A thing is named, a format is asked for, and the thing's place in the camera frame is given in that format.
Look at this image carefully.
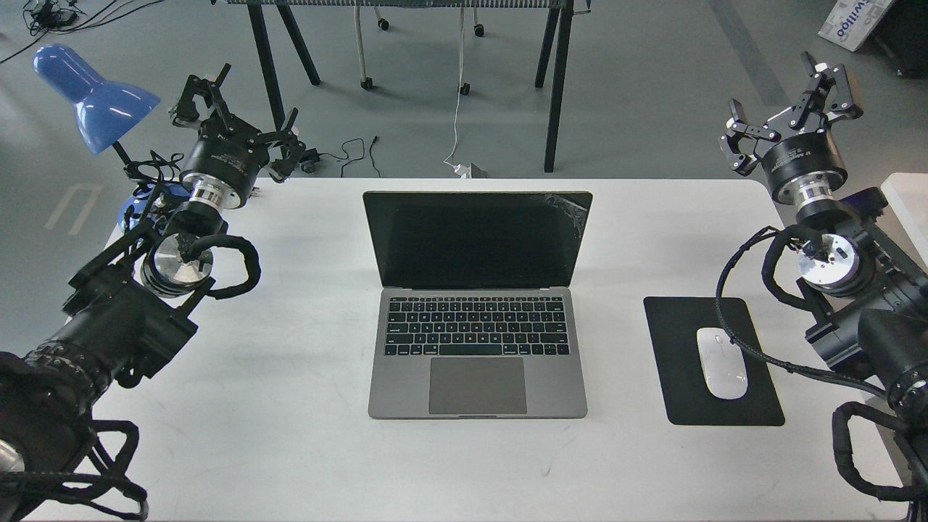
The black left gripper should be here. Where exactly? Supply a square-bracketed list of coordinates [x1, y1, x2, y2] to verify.
[170, 63, 307, 211]

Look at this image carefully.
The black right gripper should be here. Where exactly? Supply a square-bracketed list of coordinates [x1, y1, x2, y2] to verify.
[719, 51, 863, 204]

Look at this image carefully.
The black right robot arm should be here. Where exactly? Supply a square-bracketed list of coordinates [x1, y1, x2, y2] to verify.
[715, 52, 927, 521]

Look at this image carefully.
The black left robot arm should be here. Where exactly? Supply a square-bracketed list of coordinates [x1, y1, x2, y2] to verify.
[2, 65, 305, 521]

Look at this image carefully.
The cardboard box with blue print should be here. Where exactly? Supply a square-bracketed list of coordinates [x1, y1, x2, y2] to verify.
[818, 1, 895, 51]

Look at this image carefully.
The blue desk lamp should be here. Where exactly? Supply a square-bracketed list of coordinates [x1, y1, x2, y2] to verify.
[33, 44, 190, 231]

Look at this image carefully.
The black mouse pad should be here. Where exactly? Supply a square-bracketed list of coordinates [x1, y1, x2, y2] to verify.
[643, 297, 785, 426]

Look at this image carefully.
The black trestle table in background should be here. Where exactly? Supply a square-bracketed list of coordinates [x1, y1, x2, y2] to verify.
[241, 1, 586, 174]

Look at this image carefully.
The white computer mouse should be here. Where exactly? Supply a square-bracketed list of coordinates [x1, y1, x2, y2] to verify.
[696, 327, 748, 400]

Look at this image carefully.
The grey laptop with black screen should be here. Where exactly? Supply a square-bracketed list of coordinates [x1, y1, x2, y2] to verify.
[362, 191, 593, 420]

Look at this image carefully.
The black cable bundle on floor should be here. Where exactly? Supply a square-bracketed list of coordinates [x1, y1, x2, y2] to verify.
[0, 0, 166, 65]

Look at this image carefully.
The white charging cable on floor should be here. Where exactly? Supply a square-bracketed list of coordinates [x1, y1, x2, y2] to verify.
[444, 7, 488, 179]

